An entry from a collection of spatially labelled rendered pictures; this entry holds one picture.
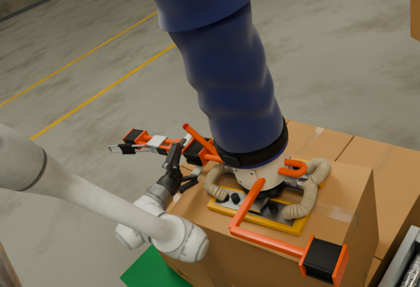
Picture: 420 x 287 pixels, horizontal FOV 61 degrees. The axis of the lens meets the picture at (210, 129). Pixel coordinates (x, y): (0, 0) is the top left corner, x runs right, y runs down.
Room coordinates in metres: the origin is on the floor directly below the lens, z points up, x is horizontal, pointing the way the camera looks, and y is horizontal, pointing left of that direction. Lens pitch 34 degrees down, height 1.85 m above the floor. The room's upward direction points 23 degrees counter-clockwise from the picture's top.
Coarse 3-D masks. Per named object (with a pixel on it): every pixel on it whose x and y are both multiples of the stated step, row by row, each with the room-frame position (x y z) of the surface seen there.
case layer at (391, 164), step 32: (288, 128) 1.62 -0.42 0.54; (320, 128) 1.51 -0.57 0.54; (352, 160) 1.20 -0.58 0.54; (384, 160) 1.12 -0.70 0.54; (416, 160) 1.05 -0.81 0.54; (384, 192) 0.96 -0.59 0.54; (416, 192) 0.90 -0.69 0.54; (384, 224) 0.82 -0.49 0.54; (416, 224) 0.87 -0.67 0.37; (384, 256) 0.71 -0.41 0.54
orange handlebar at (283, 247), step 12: (204, 156) 0.99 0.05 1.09; (216, 156) 0.96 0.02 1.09; (300, 168) 0.75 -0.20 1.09; (264, 180) 0.77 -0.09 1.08; (252, 192) 0.74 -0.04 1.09; (240, 216) 0.67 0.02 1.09; (240, 228) 0.63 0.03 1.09; (252, 240) 0.59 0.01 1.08; (264, 240) 0.57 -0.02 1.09; (276, 240) 0.55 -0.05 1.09; (288, 252) 0.51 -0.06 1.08; (300, 252) 0.50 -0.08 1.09
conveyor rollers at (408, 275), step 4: (416, 256) 0.66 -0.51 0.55; (412, 260) 0.65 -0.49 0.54; (416, 260) 0.64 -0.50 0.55; (412, 264) 0.64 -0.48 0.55; (416, 264) 0.63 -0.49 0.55; (408, 268) 0.63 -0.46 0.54; (412, 268) 0.62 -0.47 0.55; (416, 268) 0.62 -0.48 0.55; (408, 272) 0.62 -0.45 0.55; (412, 272) 0.61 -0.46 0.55; (416, 272) 0.61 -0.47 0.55; (404, 276) 0.61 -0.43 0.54; (408, 276) 0.60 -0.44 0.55; (412, 276) 0.60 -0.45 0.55; (416, 276) 0.60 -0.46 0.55; (404, 280) 0.60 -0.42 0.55; (408, 280) 0.59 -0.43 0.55; (412, 280) 0.59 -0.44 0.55; (416, 280) 0.59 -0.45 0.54; (400, 284) 0.59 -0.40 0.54; (404, 284) 0.59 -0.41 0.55; (408, 284) 0.58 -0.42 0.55; (412, 284) 0.58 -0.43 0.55; (416, 284) 0.58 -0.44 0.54
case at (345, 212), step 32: (192, 192) 1.00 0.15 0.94; (288, 192) 0.81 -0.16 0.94; (320, 192) 0.76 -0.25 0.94; (352, 192) 0.71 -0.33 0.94; (224, 224) 0.79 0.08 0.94; (256, 224) 0.74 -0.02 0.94; (320, 224) 0.65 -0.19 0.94; (352, 224) 0.63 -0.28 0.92; (224, 256) 0.80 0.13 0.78; (256, 256) 0.68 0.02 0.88; (288, 256) 0.60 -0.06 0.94; (352, 256) 0.60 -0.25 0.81
